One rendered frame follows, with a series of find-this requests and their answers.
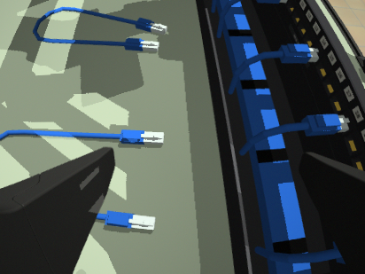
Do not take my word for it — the black patch panel rack frame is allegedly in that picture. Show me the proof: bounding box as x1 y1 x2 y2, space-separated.
252 0 365 171

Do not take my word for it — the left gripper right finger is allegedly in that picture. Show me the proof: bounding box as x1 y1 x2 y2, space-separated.
299 153 365 274

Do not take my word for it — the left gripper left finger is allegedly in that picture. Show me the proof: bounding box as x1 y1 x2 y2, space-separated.
0 147 115 274

